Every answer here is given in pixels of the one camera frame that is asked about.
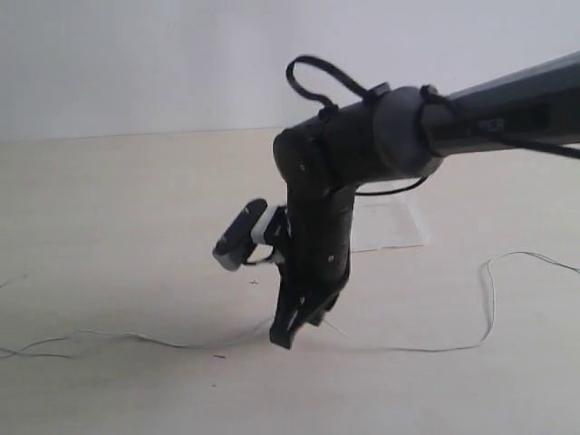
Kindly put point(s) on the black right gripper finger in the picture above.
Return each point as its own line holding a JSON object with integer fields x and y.
{"x": 326, "y": 306}
{"x": 293, "y": 309}

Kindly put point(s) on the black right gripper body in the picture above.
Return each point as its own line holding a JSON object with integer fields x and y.
{"x": 319, "y": 211}

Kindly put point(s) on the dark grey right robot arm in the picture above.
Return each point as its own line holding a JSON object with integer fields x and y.
{"x": 392, "y": 134}

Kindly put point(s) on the clear plastic open case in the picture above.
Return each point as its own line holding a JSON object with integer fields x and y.
{"x": 388, "y": 222}

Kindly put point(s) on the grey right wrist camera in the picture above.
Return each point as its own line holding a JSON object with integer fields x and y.
{"x": 257, "y": 223}

